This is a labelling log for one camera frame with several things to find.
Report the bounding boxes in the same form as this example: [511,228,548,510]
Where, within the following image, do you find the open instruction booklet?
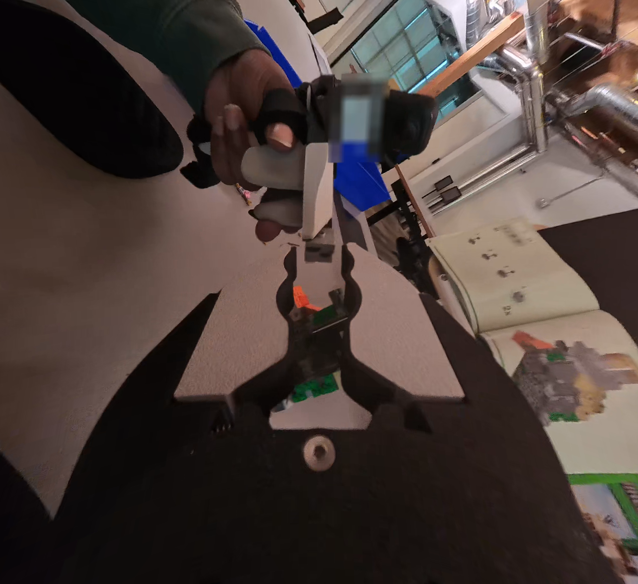
[426,217,638,427]

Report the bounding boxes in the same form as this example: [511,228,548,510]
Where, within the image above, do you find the toy brick building model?
[279,285,352,412]

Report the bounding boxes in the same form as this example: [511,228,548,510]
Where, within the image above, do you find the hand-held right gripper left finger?
[173,245,301,427]

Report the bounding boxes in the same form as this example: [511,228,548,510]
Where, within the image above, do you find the silver ventilation ducts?
[409,0,638,206]

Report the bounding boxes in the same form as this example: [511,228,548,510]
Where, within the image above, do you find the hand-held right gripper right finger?
[340,242,468,417]

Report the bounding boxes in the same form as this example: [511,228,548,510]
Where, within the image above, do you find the green toy set box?
[568,473,638,575]

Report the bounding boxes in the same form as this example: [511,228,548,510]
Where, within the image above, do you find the grey desk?
[0,0,372,520]

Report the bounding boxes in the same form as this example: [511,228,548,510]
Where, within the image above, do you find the black round pad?
[0,0,185,180]

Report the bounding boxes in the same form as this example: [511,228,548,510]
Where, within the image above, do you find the blue plastic bin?
[243,19,393,212]

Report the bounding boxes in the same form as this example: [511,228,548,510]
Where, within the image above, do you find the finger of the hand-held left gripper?
[300,142,336,240]

